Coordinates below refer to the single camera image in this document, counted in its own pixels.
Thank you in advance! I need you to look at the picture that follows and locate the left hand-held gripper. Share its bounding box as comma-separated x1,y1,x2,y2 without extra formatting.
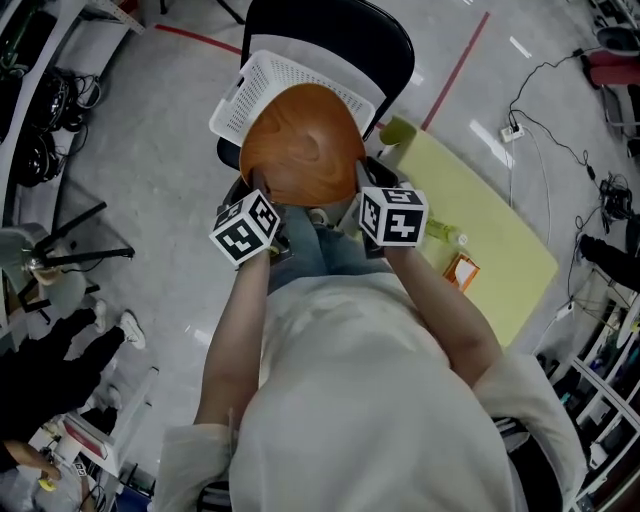
208,172,296,271

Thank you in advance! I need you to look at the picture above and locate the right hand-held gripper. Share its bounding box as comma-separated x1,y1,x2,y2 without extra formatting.
353,155,430,260

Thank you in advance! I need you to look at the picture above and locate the brown wooden bowl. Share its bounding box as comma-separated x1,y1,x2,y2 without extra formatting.
238,83,367,207

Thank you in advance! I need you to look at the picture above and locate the green plastic bottle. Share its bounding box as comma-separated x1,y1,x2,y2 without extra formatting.
424,218,469,247

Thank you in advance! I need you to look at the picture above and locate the orange tissue box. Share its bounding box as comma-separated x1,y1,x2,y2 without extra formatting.
442,253,481,291

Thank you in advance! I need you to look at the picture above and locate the person's left forearm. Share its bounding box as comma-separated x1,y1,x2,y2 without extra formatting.
193,249,274,426

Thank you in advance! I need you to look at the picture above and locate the person's right forearm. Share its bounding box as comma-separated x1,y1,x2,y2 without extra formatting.
384,244,504,389

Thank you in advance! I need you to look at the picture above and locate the yellow-green table top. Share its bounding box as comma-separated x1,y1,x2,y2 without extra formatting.
377,115,560,349

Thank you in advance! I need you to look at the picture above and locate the white plastic basket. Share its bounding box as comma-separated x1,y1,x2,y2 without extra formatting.
208,49,376,151

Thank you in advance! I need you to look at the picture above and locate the black folding chair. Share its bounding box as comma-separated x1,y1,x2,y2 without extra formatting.
215,0,416,174

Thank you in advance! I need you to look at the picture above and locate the grey shell chair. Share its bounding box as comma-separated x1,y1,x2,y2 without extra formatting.
0,199,136,321

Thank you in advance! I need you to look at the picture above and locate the person's white shirt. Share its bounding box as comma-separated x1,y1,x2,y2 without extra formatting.
152,273,589,512

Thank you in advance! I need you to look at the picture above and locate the white shelf rack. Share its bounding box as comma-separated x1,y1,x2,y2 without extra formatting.
0,0,146,221

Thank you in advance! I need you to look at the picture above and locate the white table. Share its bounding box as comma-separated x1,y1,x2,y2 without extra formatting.
29,367,161,481

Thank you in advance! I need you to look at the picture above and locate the grey office chair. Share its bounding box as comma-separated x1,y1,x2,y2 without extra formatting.
597,24,640,56

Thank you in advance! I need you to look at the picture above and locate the white storage shelf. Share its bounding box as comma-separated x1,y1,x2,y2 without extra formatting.
569,299,640,512

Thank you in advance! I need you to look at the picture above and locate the black floor cable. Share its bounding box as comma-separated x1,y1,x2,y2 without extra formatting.
508,47,601,131

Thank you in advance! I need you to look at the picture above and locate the white floor cable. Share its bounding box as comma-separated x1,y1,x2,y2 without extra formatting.
507,127,554,246

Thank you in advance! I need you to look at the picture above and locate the tangle of black cables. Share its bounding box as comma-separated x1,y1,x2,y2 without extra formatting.
597,172,636,226

